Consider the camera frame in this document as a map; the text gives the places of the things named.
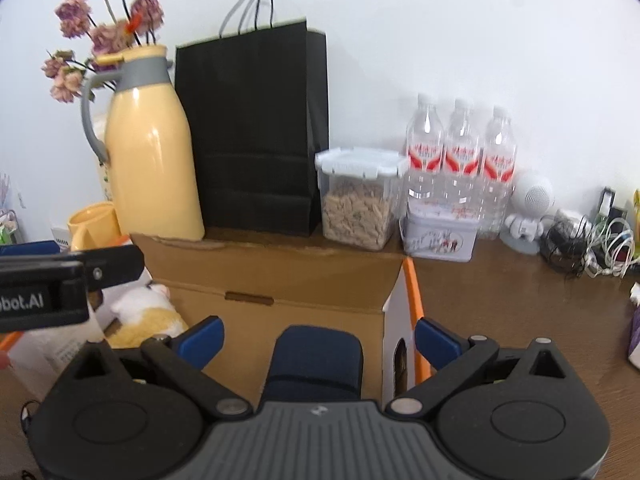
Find small black bottle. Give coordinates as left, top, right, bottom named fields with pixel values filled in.
left=596, top=186, right=629, bottom=222

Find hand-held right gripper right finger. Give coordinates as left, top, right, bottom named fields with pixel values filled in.
left=385, top=317, right=581, bottom=417

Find white milk carton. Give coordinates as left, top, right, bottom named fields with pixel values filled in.
left=91, top=111, right=119, bottom=202

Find yellow mug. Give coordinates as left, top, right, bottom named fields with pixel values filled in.
left=67, top=201, right=124, bottom=252

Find clear water bottle red label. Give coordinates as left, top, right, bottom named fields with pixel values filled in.
left=405, top=93, right=447, bottom=206
left=443, top=98, right=483, bottom=208
left=479, top=105, right=517, bottom=240

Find dried pink flowers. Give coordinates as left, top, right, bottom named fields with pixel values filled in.
left=41, top=0, right=166, bottom=103

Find yellow white plush toy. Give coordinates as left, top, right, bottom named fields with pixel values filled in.
left=106, top=282, right=190, bottom=349

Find white robot figurine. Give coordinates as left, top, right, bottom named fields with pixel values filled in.
left=501, top=172, right=556, bottom=256

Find tangled black cables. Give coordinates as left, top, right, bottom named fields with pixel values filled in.
left=539, top=208, right=594, bottom=278

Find orange cardboard box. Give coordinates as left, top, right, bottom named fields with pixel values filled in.
left=0, top=232, right=432, bottom=407

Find clear seed container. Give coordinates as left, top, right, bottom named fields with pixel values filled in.
left=315, top=146, right=408, bottom=252

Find dark blue pouch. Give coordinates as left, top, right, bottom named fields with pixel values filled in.
left=263, top=325, right=364, bottom=404

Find black paper bag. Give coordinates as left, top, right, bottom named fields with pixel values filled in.
left=174, top=0, right=331, bottom=238

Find white printed tin box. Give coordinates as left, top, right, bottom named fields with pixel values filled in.
left=399, top=200, right=479, bottom=264

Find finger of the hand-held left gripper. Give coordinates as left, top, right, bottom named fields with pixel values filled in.
left=81, top=244, right=146, bottom=292
left=0, top=240, right=62, bottom=260

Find yellow thermos jug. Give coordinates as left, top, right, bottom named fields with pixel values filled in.
left=81, top=44, right=206, bottom=242

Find purple tissue pack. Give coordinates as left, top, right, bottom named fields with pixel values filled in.
left=626, top=282, right=640, bottom=367

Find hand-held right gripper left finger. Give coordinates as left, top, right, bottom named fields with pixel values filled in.
left=60, top=316, right=253, bottom=418

